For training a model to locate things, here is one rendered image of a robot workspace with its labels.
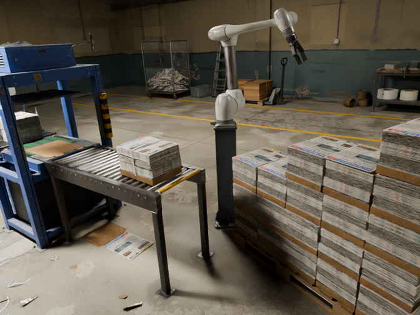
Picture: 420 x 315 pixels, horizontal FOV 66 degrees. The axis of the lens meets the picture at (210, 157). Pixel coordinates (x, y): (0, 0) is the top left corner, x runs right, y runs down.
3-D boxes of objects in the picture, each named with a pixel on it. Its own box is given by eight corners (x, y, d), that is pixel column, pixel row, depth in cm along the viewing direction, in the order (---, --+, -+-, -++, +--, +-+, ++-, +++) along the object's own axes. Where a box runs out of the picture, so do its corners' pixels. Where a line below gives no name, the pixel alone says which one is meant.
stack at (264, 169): (265, 227, 310) (266, 145, 281) (385, 302, 219) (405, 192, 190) (233, 242, 290) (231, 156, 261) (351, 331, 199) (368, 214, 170)
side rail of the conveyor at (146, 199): (162, 210, 214) (160, 194, 210) (157, 214, 210) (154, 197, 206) (51, 172, 288) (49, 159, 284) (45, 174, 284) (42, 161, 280)
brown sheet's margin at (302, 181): (321, 164, 235) (322, 158, 234) (357, 175, 213) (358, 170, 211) (284, 177, 216) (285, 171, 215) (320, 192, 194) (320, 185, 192)
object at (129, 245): (154, 243, 295) (154, 242, 295) (130, 260, 273) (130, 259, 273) (127, 232, 315) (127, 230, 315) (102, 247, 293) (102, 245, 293)
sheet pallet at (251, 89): (275, 100, 898) (275, 79, 878) (262, 106, 835) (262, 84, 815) (238, 97, 964) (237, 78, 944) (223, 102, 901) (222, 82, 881)
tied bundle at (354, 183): (357, 177, 213) (361, 144, 205) (404, 192, 191) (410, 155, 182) (321, 194, 193) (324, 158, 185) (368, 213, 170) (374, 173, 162)
